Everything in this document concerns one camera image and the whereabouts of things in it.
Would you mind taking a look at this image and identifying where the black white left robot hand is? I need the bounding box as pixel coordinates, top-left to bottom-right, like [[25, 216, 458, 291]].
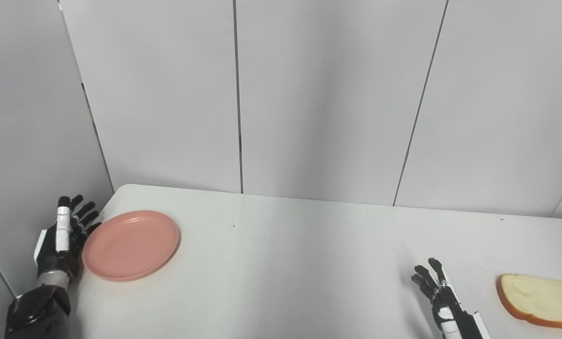
[[34, 194, 103, 279]]

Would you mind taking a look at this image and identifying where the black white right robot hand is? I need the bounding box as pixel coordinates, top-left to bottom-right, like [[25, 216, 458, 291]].
[[411, 257, 491, 339]]

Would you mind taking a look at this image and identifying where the pink round plate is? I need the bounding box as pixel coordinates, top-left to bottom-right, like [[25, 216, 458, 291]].
[[82, 210, 180, 282]]

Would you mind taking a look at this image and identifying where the slice of white bread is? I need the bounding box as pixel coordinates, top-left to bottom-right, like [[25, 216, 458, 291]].
[[496, 274, 562, 336]]

